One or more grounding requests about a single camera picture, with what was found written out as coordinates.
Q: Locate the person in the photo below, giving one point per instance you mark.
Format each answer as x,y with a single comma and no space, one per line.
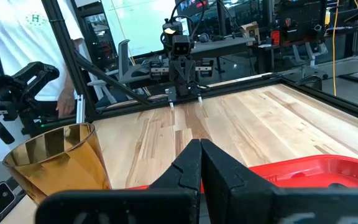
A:
26,37

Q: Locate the red plastic tray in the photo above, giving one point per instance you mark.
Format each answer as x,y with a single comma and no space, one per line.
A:
315,169

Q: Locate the black diagonal frame brace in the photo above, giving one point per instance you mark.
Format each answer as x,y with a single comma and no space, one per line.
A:
113,81

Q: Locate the amber faceted plastic cup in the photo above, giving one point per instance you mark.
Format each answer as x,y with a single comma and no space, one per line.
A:
61,165

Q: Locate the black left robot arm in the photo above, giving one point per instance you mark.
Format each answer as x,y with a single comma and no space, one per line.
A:
182,87

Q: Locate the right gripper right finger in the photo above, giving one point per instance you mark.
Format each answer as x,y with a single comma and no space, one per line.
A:
225,186

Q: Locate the grey desk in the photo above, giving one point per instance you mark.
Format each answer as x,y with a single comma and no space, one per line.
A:
222,45

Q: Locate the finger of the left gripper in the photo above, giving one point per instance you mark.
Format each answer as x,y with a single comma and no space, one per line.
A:
206,73
156,74

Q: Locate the red box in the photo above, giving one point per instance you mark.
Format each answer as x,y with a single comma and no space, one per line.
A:
275,37

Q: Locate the black computer monitor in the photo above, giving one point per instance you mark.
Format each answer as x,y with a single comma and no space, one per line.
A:
191,6

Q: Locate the silver aluminium bracket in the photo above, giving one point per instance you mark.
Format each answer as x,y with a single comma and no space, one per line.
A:
80,109

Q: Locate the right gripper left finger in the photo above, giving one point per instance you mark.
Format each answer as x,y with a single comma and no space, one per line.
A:
179,180

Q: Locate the black table frame rail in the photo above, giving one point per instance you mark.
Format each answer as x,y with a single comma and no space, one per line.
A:
244,85
337,99

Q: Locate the person's hand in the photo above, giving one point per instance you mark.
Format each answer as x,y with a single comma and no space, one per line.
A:
65,104

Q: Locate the cardboard box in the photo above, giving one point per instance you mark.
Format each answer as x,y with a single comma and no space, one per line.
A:
251,29

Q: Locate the white board panel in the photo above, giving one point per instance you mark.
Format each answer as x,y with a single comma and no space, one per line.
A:
141,25

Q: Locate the black frame post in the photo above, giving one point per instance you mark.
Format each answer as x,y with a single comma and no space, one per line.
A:
64,56

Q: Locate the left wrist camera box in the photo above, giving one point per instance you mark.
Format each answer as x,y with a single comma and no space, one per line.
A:
182,46

